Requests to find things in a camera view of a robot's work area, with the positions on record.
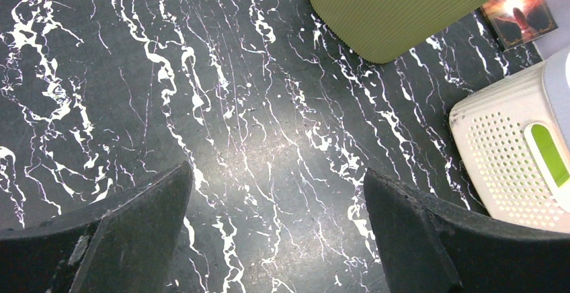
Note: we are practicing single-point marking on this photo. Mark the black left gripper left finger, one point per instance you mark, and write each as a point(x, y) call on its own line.
point(123, 243)

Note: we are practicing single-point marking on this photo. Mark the cream perforated plastic basket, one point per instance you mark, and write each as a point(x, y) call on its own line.
point(513, 139)

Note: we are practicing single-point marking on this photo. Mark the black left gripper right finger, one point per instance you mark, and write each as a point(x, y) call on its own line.
point(427, 244)

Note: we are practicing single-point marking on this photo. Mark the olive green slatted bin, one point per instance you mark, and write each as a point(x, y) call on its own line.
point(381, 30)

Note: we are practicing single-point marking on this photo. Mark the picture card with flame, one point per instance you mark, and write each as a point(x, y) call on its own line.
point(517, 22)

